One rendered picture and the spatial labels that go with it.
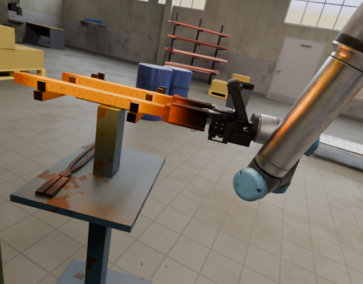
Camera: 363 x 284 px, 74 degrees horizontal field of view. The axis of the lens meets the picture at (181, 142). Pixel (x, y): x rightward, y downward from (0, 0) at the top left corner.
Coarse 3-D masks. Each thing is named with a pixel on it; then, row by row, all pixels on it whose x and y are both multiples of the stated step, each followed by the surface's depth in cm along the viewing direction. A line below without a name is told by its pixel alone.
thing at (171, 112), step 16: (16, 80) 54; (32, 80) 53; (48, 80) 53; (80, 96) 53; (96, 96) 52; (112, 96) 52; (128, 96) 54; (144, 112) 52; (160, 112) 52; (176, 112) 52; (192, 112) 51; (208, 112) 50; (192, 128) 52
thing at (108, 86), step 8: (64, 80) 65; (80, 80) 64; (88, 80) 64; (96, 80) 64; (104, 88) 64; (112, 88) 64; (120, 88) 63; (128, 88) 63; (136, 88) 64; (136, 96) 64; (144, 96) 63; (160, 96) 62; (168, 96) 63; (176, 96) 62; (192, 104) 63; (200, 104) 62; (208, 104) 62
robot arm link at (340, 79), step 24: (360, 24) 36; (336, 48) 40; (360, 48) 36; (336, 72) 40; (360, 72) 38; (312, 96) 43; (336, 96) 41; (288, 120) 47; (312, 120) 44; (264, 144) 52; (288, 144) 47; (264, 168) 51; (288, 168) 50; (240, 192) 54; (264, 192) 52
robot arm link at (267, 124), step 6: (264, 120) 59; (270, 120) 60; (276, 120) 60; (258, 126) 60; (264, 126) 59; (270, 126) 59; (276, 126) 59; (258, 132) 59; (264, 132) 59; (270, 132) 59; (258, 138) 60; (264, 138) 60
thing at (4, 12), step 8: (0, 0) 853; (8, 0) 873; (16, 0) 893; (0, 8) 861; (8, 8) 907; (16, 8) 900; (0, 16) 869; (0, 24) 875; (8, 24) 899; (16, 24) 920; (16, 32) 929; (16, 40) 938
